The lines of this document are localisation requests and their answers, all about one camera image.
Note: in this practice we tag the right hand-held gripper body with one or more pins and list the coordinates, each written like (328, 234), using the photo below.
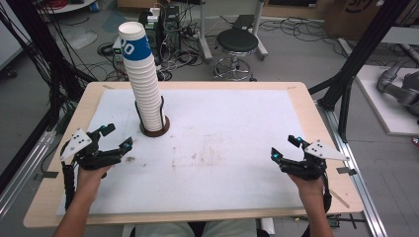
(321, 151)

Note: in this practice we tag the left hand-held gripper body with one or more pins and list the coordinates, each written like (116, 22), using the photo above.
(79, 141)

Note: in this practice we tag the blue banded paper cup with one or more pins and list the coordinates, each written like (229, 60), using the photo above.
(136, 49)

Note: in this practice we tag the person's right hand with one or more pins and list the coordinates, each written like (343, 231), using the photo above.
(311, 187)

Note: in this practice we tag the person's left hand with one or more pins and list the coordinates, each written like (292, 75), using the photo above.
(89, 181)

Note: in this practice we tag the stack of white paper cups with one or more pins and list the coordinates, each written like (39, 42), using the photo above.
(145, 95)

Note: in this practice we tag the white floor platform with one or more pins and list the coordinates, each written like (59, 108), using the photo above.
(382, 108)

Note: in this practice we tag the white table mat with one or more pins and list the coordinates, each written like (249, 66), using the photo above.
(214, 115)

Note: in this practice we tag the person's legs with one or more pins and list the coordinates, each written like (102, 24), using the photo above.
(224, 229)

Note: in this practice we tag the black computer tower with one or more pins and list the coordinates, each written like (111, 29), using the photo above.
(151, 36)
(172, 29)

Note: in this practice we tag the grey metal stand leg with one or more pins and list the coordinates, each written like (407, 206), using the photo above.
(259, 33)
(205, 36)

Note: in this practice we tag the black round stool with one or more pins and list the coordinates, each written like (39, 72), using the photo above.
(237, 41)

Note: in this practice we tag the round white table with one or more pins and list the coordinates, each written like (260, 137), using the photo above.
(66, 6)

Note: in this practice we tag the large cardboard box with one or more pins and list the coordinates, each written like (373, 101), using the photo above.
(355, 16)

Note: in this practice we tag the aluminium rail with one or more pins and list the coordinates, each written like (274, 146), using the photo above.
(355, 184)

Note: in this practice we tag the black frame strut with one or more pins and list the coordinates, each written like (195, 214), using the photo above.
(359, 56)

